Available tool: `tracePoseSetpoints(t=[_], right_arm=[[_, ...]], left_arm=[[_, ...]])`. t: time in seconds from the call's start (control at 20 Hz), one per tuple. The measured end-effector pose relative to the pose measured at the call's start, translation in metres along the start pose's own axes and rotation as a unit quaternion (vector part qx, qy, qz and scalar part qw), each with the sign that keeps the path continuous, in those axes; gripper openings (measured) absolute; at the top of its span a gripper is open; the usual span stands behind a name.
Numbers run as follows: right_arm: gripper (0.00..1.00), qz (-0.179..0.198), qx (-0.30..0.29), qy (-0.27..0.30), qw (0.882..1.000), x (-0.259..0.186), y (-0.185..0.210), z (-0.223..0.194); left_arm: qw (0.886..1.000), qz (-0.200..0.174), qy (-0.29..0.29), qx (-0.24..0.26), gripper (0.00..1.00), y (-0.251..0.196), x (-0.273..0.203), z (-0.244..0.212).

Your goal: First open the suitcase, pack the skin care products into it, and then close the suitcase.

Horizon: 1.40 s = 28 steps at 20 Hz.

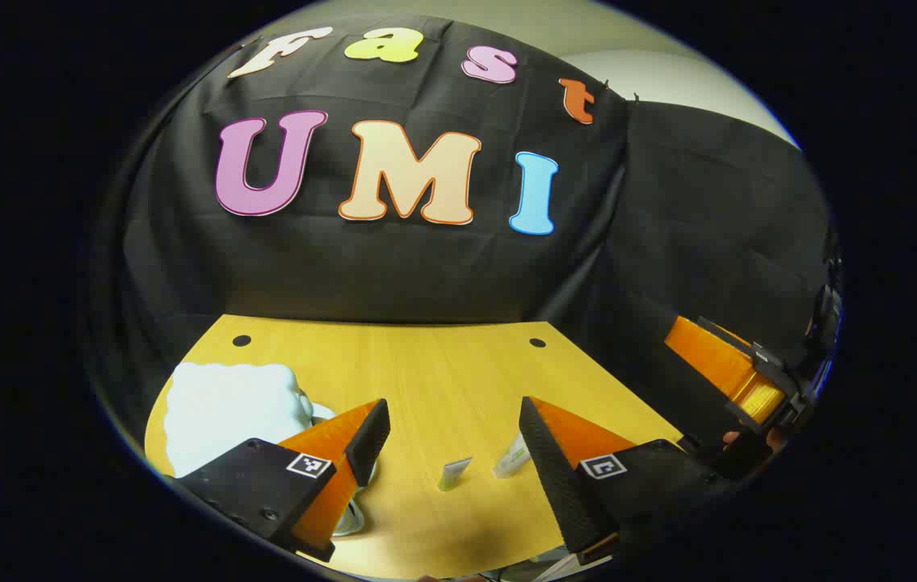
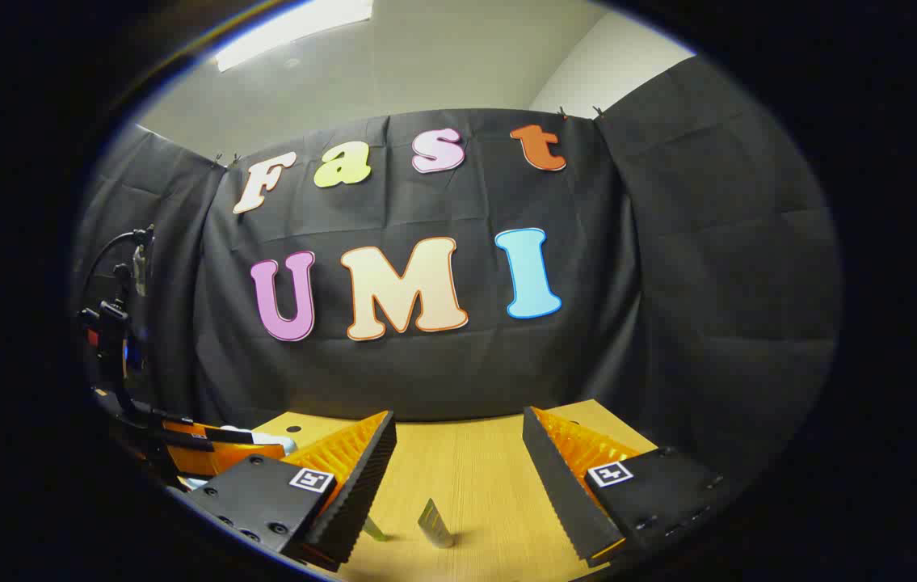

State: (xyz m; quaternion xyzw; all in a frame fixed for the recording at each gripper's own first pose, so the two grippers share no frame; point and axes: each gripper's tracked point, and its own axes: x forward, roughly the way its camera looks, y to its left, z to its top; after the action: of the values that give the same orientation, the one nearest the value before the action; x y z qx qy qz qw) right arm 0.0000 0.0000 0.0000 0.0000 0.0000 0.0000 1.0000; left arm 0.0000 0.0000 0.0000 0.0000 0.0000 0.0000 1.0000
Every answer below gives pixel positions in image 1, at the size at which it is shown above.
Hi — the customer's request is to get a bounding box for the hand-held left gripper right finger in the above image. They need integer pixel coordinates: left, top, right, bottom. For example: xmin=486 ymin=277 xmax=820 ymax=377
xmin=518 ymin=395 xmax=719 ymax=566

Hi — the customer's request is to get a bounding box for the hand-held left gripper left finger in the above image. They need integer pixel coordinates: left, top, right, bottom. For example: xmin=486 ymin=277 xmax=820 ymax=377
xmin=174 ymin=398 xmax=392 ymax=563

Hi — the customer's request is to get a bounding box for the green and white tube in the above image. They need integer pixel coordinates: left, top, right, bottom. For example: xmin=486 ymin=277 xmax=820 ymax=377
xmin=492 ymin=431 xmax=532 ymax=479

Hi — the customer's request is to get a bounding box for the white tube pale green cap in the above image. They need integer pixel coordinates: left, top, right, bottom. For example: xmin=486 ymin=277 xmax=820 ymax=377
xmin=437 ymin=456 xmax=473 ymax=492

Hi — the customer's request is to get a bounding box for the light blue suitcase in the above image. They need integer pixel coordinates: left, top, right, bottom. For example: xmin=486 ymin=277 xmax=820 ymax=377
xmin=165 ymin=361 xmax=382 ymax=536

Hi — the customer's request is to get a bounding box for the black backdrop cloth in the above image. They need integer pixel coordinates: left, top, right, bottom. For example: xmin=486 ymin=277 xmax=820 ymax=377
xmin=82 ymin=12 xmax=843 ymax=453

